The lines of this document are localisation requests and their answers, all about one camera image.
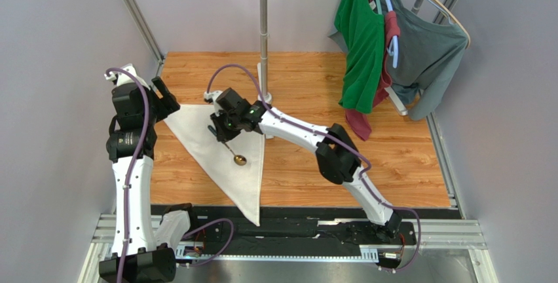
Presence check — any white cloth napkin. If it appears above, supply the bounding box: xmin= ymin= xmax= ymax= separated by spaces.
xmin=164 ymin=104 xmax=265 ymax=227

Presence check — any green handled gold spoon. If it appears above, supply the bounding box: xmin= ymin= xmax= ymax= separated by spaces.
xmin=208 ymin=125 xmax=247 ymax=166

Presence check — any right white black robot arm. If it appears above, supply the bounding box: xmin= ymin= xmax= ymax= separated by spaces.
xmin=204 ymin=88 xmax=401 ymax=238

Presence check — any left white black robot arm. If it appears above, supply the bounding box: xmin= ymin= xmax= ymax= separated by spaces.
xmin=98 ymin=75 xmax=191 ymax=282

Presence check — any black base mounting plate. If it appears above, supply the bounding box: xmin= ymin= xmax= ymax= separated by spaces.
xmin=150 ymin=204 xmax=462 ymax=258

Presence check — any maroon shirt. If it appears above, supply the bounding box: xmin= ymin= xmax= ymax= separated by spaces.
xmin=345 ymin=0 xmax=401 ymax=142

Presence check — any white clothes rack stand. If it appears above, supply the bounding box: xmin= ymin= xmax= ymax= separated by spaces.
xmin=256 ymin=0 xmax=350 ymax=140

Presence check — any green shirt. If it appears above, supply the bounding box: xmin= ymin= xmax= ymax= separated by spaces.
xmin=333 ymin=0 xmax=384 ymax=114

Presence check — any light blue clothes hanger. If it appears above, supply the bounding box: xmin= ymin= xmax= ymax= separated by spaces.
xmin=376 ymin=0 xmax=400 ymax=69

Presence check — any grey-blue shirt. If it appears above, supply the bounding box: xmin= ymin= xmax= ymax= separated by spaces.
xmin=332 ymin=0 xmax=467 ymax=121

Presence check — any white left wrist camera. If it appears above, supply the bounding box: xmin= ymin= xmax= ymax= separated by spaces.
xmin=104 ymin=64 xmax=141 ymax=87

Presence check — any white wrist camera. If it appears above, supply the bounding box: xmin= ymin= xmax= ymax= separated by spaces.
xmin=104 ymin=64 xmax=141 ymax=87
xmin=203 ymin=90 xmax=222 ymax=104

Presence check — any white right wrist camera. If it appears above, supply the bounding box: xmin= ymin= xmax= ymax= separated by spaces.
xmin=203 ymin=90 xmax=222 ymax=104

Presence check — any aluminium frame post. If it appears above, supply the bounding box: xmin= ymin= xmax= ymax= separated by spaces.
xmin=123 ymin=0 xmax=165 ymax=65

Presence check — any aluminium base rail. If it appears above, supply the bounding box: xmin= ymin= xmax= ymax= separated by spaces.
xmin=78 ymin=213 xmax=498 ymax=283

